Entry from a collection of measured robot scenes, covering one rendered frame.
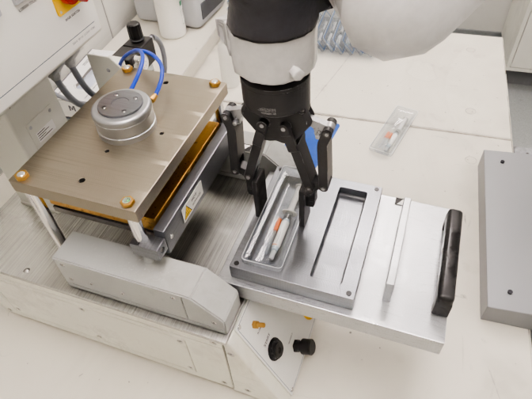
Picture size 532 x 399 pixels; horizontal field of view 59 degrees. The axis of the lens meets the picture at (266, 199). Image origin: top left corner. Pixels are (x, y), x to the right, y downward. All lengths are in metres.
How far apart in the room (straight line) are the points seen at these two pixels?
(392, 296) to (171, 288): 0.28
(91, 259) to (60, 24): 0.33
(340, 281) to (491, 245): 0.40
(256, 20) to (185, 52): 1.03
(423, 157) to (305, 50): 0.73
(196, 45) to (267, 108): 1.01
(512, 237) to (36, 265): 0.82
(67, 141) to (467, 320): 0.70
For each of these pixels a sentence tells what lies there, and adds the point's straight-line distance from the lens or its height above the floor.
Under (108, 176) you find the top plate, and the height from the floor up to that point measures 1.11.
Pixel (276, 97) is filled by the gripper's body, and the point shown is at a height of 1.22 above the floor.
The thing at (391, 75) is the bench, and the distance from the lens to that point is 1.42.
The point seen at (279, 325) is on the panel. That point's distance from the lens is 0.75.
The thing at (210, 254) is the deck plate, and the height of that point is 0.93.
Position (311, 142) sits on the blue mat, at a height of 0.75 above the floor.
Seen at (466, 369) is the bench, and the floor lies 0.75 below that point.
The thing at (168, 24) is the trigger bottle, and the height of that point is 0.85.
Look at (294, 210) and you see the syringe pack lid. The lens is 0.66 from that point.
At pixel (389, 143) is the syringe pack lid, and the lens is 1.14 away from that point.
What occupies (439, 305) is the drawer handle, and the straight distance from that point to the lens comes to 0.61.
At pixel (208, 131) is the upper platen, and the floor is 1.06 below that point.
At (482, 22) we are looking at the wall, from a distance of 3.17.
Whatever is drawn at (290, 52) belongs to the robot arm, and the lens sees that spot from 0.46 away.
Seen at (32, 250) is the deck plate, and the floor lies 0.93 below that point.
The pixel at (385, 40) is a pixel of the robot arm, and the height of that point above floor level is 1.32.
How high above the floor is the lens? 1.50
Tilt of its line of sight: 47 degrees down
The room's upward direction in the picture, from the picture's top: 4 degrees counter-clockwise
